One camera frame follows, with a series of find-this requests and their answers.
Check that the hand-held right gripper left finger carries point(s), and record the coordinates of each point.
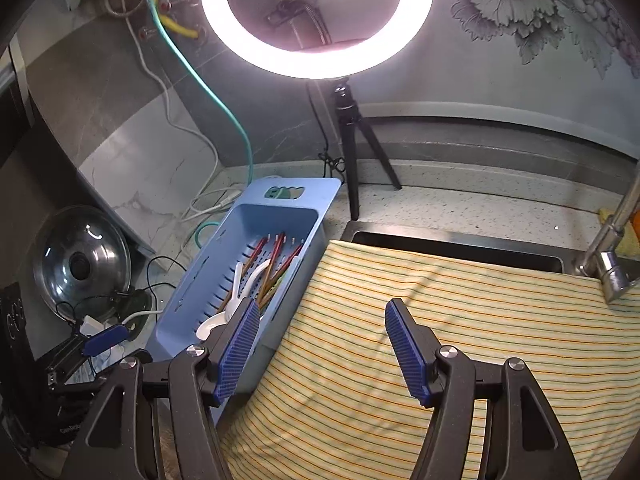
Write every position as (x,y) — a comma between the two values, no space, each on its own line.
(237,350)

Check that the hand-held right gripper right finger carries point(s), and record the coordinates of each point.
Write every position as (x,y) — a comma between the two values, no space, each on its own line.
(407,350)

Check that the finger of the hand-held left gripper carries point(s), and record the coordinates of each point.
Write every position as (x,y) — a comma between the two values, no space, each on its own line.
(105,338)

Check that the white spoon with blue emblem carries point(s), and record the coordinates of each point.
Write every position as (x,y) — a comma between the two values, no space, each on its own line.
(212,325)

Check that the plain white ceramic spoon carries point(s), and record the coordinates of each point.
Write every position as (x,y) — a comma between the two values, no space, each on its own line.
(255,280)

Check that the green wooden chopstick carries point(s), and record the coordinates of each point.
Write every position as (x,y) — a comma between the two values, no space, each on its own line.
(287,276)

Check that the blue plastic drain basket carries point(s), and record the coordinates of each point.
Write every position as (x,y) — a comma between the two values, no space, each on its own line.
(300,197)

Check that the steel pot lid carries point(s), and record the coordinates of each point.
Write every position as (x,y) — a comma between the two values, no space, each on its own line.
(60,260)

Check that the yellow striped cloth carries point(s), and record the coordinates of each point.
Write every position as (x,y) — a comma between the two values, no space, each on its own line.
(500,335)

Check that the chrome kitchen faucet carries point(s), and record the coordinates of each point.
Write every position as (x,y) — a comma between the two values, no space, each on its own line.
(607,260)

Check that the black tripod stand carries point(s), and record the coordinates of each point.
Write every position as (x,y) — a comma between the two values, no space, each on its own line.
(350,125)

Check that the yellow sponge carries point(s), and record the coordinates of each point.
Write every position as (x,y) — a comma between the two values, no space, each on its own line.
(606,216)

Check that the orange fruit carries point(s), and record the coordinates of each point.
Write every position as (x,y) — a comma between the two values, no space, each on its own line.
(636,225)

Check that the black phone clamp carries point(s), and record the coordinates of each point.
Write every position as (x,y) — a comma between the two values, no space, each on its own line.
(285,12)

